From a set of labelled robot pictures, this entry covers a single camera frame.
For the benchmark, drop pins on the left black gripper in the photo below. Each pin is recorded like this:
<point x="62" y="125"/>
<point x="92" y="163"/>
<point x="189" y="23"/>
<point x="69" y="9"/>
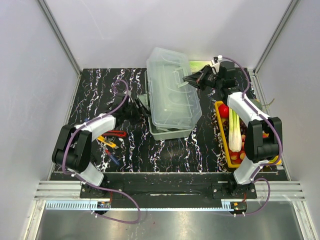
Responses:
<point x="138" y="117"/>

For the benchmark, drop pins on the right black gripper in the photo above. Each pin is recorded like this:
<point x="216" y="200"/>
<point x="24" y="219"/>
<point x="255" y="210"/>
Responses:
<point x="197" y="80"/>

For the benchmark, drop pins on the clear grey plastic toolbox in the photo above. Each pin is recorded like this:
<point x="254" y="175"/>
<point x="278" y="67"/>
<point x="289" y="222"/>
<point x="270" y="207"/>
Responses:
<point x="174" y="104"/>

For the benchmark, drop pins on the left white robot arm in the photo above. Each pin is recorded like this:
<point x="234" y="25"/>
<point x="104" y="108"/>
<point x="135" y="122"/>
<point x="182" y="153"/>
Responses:
<point x="72" y="150"/>

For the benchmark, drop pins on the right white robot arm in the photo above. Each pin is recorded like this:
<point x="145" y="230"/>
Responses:
<point x="264" y="135"/>

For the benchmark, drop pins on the napa cabbage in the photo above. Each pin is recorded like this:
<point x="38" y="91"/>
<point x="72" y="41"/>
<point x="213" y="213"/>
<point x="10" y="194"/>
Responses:
<point x="197" y="65"/>

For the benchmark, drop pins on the red tomato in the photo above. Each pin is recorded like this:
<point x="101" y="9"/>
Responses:
<point x="223" y="111"/>

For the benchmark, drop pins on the black marble pattern mat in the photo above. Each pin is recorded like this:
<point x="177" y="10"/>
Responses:
<point x="202" y="151"/>

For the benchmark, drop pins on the dark purple grape bunch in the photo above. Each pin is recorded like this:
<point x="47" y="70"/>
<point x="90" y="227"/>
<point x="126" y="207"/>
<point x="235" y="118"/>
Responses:
<point x="225" y="125"/>

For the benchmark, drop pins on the yellow utility knife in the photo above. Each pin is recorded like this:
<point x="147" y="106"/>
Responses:
<point x="103" y="140"/>

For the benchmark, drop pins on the red blue screwdriver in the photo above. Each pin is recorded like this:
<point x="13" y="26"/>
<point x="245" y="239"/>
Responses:
<point x="112" y="157"/>

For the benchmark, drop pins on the green celery stalk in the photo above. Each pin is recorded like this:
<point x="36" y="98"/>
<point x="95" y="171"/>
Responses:
<point x="234" y="135"/>

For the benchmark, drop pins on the red lychee fruits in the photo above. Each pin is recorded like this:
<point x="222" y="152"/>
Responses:
<point x="237" y="157"/>

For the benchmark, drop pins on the yellow plastic basket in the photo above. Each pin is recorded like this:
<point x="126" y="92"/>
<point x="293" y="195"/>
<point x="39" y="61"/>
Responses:
<point x="224" y="142"/>

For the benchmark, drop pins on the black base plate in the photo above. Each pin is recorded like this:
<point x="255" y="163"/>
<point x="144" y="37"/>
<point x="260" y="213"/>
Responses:
<point x="208" y="185"/>

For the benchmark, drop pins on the aluminium frame rail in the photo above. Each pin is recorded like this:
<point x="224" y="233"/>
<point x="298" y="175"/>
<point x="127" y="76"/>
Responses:
<point x="71" y="195"/>

